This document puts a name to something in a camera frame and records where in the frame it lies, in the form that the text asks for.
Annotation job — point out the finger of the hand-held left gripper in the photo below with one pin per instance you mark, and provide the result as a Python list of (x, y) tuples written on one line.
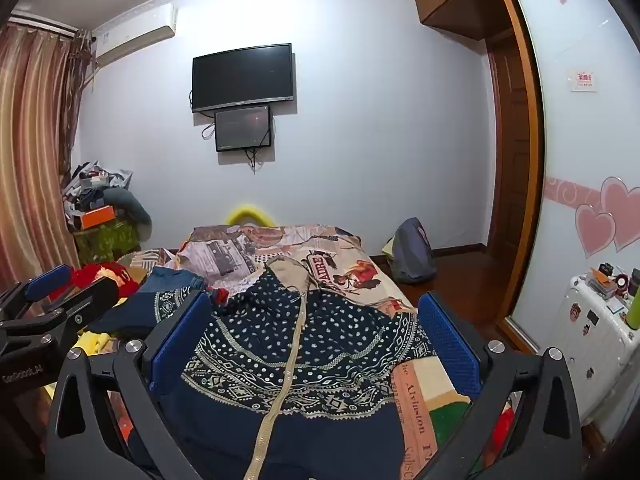
[(92, 295), (47, 277)]

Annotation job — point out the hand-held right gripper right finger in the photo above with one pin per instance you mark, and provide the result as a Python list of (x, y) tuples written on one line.
[(450, 345)]

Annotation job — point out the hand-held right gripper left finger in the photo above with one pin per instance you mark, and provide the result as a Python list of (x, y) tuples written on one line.
[(175, 342)]

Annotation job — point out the navy patterned garment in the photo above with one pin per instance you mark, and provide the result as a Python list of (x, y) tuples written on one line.
[(325, 340)]

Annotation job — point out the red plush toy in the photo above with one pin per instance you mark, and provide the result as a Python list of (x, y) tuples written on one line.
[(122, 280)]

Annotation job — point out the yellow cloth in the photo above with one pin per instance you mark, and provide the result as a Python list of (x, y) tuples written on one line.
[(92, 342)]

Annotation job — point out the green patterned cloth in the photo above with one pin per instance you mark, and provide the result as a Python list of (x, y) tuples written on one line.
[(105, 242)]

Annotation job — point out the blue denim jeans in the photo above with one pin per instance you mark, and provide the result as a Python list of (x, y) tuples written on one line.
[(170, 277)]

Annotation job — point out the orange box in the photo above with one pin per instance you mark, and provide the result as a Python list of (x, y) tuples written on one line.
[(97, 216)]

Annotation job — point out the grey pillow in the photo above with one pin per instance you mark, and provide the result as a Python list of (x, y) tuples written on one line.
[(132, 207)]

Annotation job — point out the grey backpack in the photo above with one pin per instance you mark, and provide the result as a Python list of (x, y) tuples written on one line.
[(412, 252)]

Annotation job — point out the pile of clutter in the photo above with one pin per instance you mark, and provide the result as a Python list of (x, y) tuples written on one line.
[(92, 185)]

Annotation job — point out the printed blanket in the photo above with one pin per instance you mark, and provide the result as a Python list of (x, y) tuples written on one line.
[(350, 270)]

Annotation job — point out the white suitcase with stickers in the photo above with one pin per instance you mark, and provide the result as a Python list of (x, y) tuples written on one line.
[(590, 345)]

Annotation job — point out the striped brown curtain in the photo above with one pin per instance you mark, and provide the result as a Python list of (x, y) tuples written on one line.
[(35, 135)]

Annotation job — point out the yellow foam tube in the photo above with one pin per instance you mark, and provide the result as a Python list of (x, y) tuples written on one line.
[(250, 211)]

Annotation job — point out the small stack of boxes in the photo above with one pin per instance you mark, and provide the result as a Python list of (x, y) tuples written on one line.
[(600, 282)]

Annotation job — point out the green bottle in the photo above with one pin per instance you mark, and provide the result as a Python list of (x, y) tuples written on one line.
[(635, 305)]

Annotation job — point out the wooden door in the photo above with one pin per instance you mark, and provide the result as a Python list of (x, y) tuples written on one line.
[(510, 160)]

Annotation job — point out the wardrobe sliding door pink hearts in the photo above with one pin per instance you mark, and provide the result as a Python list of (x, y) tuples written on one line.
[(575, 160)]

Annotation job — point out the small black monitor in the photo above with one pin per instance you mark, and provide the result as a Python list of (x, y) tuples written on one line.
[(243, 128)]

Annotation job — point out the white air conditioner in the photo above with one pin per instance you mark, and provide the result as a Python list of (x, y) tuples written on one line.
[(135, 35)]

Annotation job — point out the red and white sticker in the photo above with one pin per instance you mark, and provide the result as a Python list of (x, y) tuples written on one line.
[(583, 80)]

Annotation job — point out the black wall television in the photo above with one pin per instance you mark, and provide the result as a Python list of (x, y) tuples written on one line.
[(242, 77)]

